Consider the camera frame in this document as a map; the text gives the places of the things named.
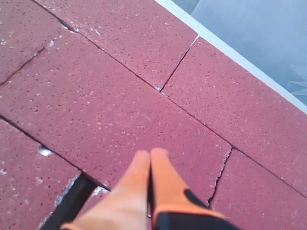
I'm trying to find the red brick being placed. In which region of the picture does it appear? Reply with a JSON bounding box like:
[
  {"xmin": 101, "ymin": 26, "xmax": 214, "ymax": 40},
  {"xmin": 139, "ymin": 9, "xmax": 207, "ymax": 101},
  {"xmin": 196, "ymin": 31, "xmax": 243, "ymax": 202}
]
[{"xmin": 0, "ymin": 33, "xmax": 231, "ymax": 203}]

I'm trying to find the red brick right third row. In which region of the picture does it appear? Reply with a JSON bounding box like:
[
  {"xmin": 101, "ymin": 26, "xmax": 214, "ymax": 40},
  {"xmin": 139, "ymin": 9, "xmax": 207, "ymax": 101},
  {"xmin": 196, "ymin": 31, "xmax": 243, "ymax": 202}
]
[{"xmin": 0, "ymin": 120, "xmax": 80, "ymax": 230}]

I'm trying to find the white fabric backdrop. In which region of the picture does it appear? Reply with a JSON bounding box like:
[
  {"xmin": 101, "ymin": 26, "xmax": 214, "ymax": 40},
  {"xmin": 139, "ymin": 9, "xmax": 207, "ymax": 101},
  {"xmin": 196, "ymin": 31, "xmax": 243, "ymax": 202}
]
[{"xmin": 176, "ymin": 0, "xmax": 307, "ymax": 100}]

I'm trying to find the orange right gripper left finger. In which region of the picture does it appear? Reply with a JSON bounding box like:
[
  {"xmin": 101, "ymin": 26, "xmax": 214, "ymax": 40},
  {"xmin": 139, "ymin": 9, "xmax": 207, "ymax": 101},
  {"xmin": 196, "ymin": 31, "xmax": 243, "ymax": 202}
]
[{"xmin": 61, "ymin": 150, "xmax": 150, "ymax": 230}]

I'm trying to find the red brick right second row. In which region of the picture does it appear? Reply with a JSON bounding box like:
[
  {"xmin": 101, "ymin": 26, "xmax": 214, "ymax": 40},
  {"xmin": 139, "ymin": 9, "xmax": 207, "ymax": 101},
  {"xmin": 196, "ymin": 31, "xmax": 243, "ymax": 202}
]
[{"xmin": 211, "ymin": 150, "xmax": 307, "ymax": 230}]

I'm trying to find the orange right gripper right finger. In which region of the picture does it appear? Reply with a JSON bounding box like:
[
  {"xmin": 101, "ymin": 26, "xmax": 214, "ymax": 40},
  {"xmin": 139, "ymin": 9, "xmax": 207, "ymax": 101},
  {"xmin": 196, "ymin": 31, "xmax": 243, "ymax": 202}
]
[{"xmin": 150, "ymin": 148, "xmax": 239, "ymax": 230}]

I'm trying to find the red brick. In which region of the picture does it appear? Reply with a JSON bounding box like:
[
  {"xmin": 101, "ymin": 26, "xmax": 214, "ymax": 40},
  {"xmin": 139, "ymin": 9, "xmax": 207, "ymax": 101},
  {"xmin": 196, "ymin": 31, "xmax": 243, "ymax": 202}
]
[
  {"xmin": 79, "ymin": 186, "xmax": 109, "ymax": 215},
  {"xmin": 163, "ymin": 38, "xmax": 307, "ymax": 194},
  {"xmin": 39, "ymin": 0, "xmax": 197, "ymax": 90},
  {"xmin": 0, "ymin": 0, "xmax": 77, "ymax": 86}
]

